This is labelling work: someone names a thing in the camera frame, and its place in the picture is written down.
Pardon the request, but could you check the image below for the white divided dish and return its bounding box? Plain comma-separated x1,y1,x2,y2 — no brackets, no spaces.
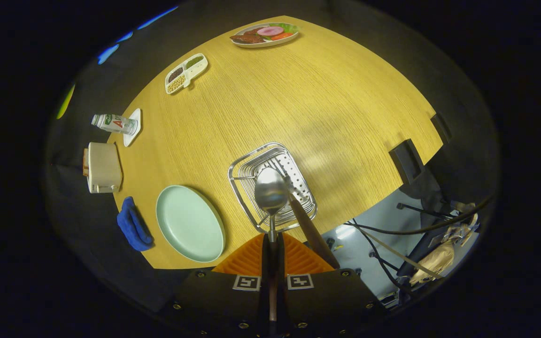
165,53,209,95

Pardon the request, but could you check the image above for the metal spoon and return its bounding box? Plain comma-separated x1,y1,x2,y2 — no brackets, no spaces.
254,167,290,324

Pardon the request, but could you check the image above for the blue cloth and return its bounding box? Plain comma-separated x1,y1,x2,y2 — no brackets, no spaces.
116,196,155,252

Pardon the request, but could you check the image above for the black table clamp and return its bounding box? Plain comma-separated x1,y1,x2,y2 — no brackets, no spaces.
430,113,452,144
389,139,424,184

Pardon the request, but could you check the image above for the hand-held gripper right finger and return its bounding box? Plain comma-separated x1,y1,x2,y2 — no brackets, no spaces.
274,233,384,338

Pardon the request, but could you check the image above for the pale green plate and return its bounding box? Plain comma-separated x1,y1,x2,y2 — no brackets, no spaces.
155,184,226,263

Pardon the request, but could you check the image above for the white square coaster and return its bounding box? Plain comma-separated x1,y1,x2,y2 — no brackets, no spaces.
124,108,142,147

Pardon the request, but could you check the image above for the thick black cable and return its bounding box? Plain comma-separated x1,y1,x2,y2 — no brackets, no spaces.
346,195,495,236

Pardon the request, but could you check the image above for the small white labelled bottle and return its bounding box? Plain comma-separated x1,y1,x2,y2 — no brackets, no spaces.
91,114,139,136

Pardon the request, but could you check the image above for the metal wire basket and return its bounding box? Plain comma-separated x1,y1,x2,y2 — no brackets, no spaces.
227,142,318,234

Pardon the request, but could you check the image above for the cream toaster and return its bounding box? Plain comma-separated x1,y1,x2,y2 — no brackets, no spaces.
86,142,123,194

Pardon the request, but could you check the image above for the brown meat slice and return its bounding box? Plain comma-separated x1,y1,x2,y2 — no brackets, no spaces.
231,29,266,45

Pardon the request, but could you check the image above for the wooden handled metal fork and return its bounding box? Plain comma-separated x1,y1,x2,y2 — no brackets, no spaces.
273,160,341,270

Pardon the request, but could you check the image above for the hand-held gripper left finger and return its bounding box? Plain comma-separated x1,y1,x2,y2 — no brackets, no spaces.
172,233,271,338

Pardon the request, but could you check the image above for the brown paper bag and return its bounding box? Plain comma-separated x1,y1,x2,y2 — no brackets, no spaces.
411,239,456,285

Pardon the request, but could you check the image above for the white food plate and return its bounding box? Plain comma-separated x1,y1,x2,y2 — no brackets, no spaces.
230,23,300,48

